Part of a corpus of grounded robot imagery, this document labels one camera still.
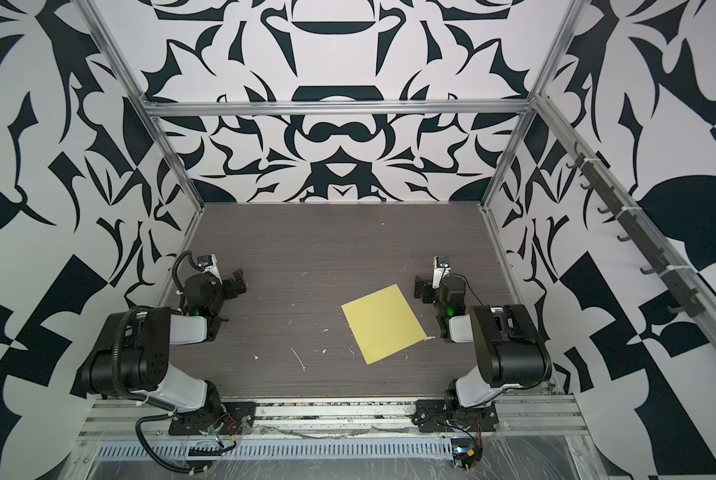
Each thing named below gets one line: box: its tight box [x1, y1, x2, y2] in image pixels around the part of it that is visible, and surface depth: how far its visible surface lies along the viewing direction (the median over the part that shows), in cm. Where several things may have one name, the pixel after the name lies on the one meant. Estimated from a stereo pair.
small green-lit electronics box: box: [452, 438, 483, 469], surface depth 73 cm
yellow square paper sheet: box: [341, 284, 428, 365], surface depth 94 cm
